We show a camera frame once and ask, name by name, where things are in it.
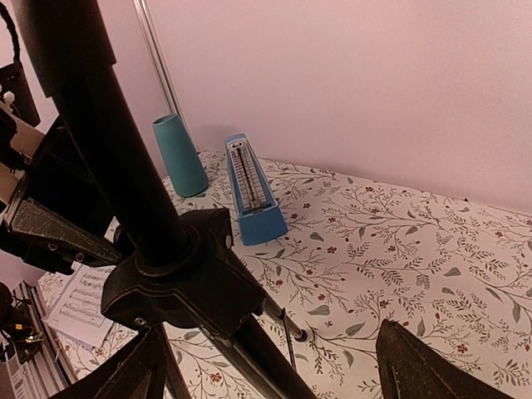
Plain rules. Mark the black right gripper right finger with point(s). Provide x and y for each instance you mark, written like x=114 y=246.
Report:
x=408 y=368

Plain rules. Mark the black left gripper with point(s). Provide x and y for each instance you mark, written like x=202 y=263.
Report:
x=62 y=219

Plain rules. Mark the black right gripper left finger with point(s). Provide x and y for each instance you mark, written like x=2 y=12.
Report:
x=143 y=368

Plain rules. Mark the black music stand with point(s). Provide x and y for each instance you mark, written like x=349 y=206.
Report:
x=183 y=271

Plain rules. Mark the sheet music booklet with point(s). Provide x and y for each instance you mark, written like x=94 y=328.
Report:
x=77 y=312

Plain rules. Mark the floral table mat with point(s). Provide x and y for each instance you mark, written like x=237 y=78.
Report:
x=357 y=252

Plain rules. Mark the teal ceramic vase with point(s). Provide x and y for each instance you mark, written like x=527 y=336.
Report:
x=180 y=157

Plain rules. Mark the blue metronome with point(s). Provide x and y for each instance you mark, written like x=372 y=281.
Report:
x=259 y=217

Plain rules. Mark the aluminium front rail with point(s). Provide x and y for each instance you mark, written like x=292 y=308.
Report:
x=36 y=364

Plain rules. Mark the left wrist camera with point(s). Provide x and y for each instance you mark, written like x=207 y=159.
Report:
x=13 y=79

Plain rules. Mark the aluminium frame post left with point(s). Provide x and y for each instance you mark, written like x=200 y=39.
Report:
x=157 y=56

